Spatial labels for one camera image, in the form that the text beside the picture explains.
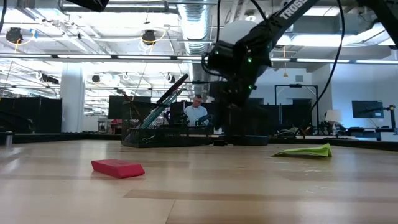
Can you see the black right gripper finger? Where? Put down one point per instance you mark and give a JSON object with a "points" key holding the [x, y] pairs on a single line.
{"points": [[221, 116]]}

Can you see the black mesh desk organizer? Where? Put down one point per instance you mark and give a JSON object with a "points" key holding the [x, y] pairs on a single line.
{"points": [[168, 137]]}

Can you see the green sticky note pad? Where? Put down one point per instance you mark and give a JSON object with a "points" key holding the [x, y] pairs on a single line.
{"points": [[308, 152]]}

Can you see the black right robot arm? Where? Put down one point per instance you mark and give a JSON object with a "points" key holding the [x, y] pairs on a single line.
{"points": [[264, 31]]}

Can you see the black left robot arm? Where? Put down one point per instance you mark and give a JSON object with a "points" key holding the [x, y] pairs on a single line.
{"points": [[90, 4]]}

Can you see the black office monitor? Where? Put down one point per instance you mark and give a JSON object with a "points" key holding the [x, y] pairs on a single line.
{"points": [[116, 107]]}

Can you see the person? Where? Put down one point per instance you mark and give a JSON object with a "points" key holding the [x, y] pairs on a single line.
{"points": [[195, 113]]}

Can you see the black room partition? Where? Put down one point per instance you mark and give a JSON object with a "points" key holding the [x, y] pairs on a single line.
{"points": [[280, 118], [31, 115]]}

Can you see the white globe table lamp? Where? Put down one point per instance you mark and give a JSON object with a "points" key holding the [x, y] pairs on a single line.
{"points": [[236, 31]]}

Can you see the small white shade lamp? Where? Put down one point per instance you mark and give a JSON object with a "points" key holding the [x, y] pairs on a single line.
{"points": [[333, 115]]}

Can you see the red eraser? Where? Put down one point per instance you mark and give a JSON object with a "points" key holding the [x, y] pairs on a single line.
{"points": [[118, 168]]}

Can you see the white building column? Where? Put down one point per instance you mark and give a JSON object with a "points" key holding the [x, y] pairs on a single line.
{"points": [[72, 96]]}

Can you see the black rig frame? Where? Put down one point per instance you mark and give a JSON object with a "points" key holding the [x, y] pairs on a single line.
{"points": [[295, 86]]}

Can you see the silver ribbed ventilation duct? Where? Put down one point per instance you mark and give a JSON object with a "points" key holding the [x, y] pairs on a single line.
{"points": [[194, 31]]}

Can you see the black aluminium table frame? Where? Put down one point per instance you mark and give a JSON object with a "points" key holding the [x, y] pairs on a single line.
{"points": [[357, 143]]}

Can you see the dark wall monitor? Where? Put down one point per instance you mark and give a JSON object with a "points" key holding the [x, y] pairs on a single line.
{"points": [[367, 109]]}

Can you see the small metal post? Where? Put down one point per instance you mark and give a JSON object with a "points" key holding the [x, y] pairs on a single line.
{"points": [[9, 140]]}

